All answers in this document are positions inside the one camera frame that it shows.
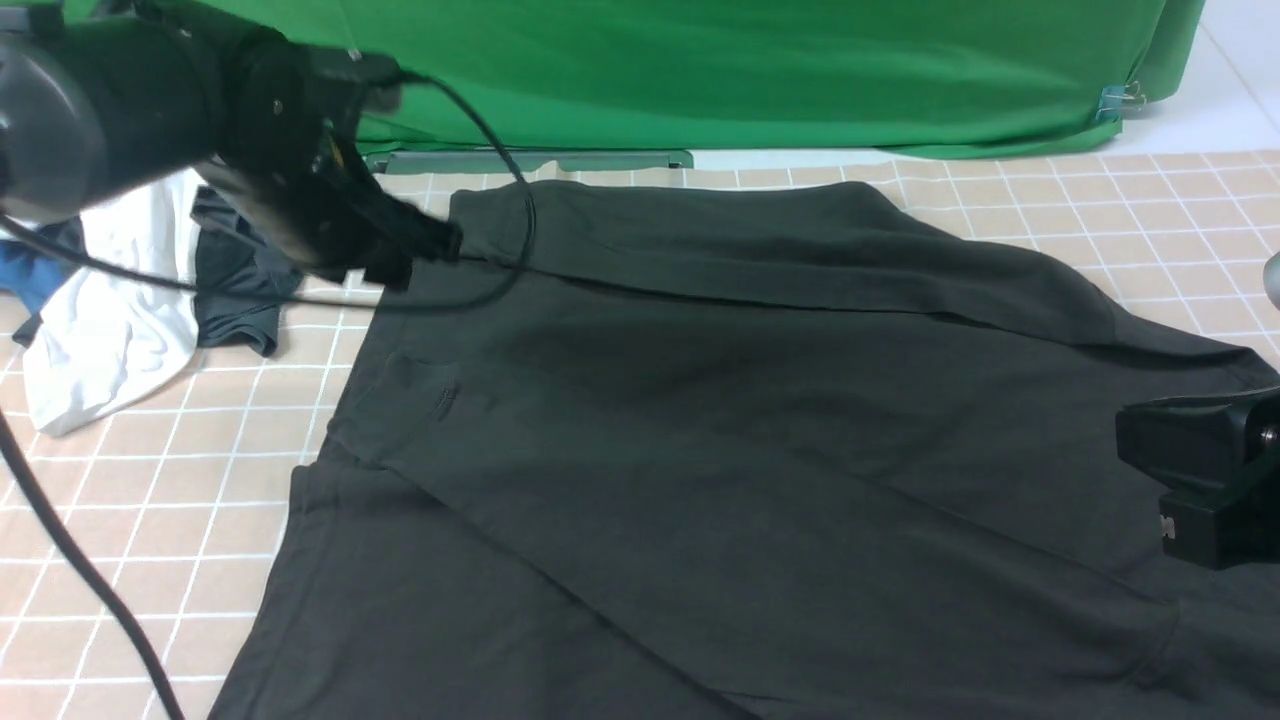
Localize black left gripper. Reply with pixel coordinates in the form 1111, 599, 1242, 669
200, 45, 463, 291

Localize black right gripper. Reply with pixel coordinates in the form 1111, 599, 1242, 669
1115, 387, 1279, 571

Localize dark gray long-sleeved shirt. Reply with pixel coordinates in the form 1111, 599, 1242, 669
210, 181, 1277, 719

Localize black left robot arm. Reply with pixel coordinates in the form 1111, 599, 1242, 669
1, 1, 463, 290

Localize dark teal crumpled shirt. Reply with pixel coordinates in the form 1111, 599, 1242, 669
13, 186, 303, 357

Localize white crumpled shirt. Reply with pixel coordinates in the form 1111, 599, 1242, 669
23, 170, 202, 437

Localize green metal base bar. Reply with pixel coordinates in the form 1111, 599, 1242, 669
366, 149, 695, 176

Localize green backdrop cloth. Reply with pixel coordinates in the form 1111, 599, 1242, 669
60, 0, 1206, 161

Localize metal binder clip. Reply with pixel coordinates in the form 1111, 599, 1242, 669
1094, 81, 1148, 123

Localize blue crumpled garment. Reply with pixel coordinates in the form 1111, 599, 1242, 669
1, 240, 68, 314

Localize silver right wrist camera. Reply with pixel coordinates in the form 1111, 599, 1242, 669
1262, 252, 1280, 309

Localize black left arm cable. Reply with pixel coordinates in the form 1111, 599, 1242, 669
0, 76, 538, 720

